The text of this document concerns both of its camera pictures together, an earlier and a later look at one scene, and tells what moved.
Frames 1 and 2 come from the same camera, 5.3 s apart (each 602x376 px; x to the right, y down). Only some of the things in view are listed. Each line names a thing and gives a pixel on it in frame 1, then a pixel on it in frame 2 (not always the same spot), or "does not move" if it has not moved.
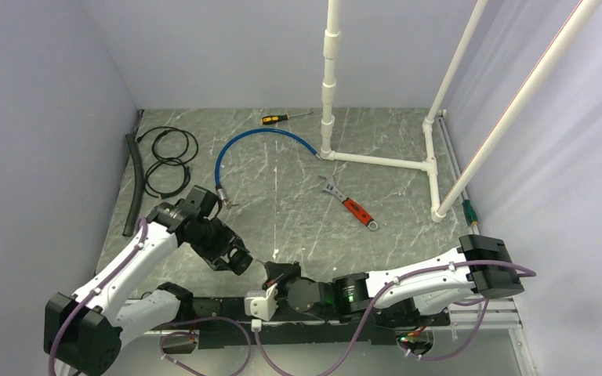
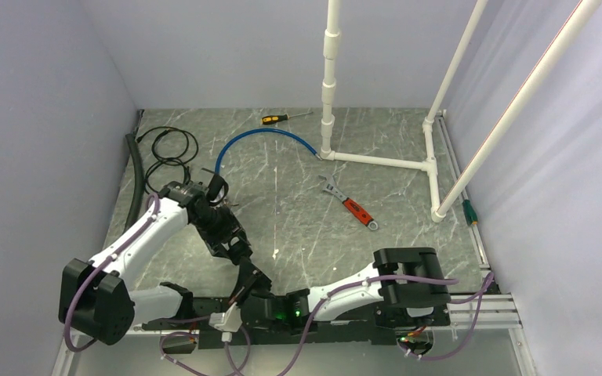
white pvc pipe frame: x=331 y=53 does not move
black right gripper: x=281 y=273 -> x=249 y=276
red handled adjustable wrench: x=331 y=186 does not move
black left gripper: x=226 y=239 -> x=231 y=229
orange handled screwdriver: x=273 y=118 does not move
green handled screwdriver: x=470 y=215 does not move
